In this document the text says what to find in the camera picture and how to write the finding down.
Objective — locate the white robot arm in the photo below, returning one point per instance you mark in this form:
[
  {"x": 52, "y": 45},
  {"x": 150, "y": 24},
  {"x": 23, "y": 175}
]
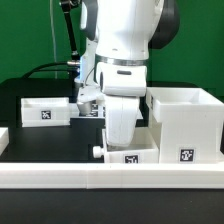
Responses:
[{"x": 124, "y": 32}]

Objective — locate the white left fence piece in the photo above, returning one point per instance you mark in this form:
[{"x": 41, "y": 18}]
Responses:
[{"x": 4, "y": 139}]

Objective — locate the white drawer cabinet box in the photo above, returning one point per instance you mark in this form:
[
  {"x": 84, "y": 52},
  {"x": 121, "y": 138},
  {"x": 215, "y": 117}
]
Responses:
[{"x": 186, "y": 124}]

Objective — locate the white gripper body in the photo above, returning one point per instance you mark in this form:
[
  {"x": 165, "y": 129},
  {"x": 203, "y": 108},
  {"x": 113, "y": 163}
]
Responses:
[{"x": 120, "y": 88}]

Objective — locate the white front drawer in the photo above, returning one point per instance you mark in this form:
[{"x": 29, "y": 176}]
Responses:
[{"x": 142, "y": 149}]

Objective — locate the white marker tag sheet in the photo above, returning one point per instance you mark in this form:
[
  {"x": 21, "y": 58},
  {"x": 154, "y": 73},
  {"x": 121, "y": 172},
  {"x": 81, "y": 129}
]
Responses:
[{"x": 97, "y": 112}]

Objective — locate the white front fence rail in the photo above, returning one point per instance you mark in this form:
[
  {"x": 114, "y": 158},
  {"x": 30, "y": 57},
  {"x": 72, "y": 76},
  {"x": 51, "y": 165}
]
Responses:
[{"x": 105, "y": 176}]

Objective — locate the white rear drawer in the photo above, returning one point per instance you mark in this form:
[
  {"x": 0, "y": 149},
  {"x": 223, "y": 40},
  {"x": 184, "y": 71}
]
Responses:
[{"x": 43, "y": 112}]

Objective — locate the black jointed camera stand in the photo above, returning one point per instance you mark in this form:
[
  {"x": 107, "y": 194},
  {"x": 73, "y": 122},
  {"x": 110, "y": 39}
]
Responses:
[{"x": 67, "y": 6}]

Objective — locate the white drawer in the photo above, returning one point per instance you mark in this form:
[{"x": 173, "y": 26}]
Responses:
[
  {"x": 142, "y": 149},
  {"x": 43, "y": 112}
]

